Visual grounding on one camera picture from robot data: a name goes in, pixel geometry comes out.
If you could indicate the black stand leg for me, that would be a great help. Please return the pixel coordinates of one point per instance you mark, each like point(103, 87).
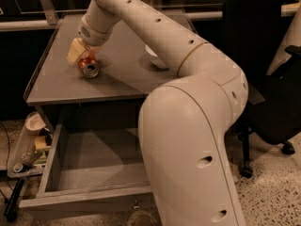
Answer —
point(10, 212)

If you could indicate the white cup in tray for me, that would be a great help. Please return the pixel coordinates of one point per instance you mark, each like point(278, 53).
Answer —
point(34, 123)

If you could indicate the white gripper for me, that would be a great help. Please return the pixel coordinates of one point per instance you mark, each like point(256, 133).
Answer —
point(91, 35)

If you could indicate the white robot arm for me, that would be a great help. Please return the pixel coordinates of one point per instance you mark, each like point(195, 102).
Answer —
point(182, 123)

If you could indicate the white side tray with items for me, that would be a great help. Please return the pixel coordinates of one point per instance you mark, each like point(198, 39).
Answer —
point(30, 155)

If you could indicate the black office chair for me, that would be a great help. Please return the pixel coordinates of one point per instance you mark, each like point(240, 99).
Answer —
point(273, 111)

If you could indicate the white ceramic bowl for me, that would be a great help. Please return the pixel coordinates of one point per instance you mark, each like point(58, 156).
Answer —
point(154, 59)

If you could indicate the open grey top drawer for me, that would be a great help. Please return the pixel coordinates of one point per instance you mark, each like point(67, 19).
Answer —
point(91, 172)

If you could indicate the metal rail with brackets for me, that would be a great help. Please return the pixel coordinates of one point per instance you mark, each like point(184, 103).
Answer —
point(37, 13)

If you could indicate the crushed red coke can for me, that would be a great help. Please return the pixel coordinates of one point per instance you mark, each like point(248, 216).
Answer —
point(88, 66)

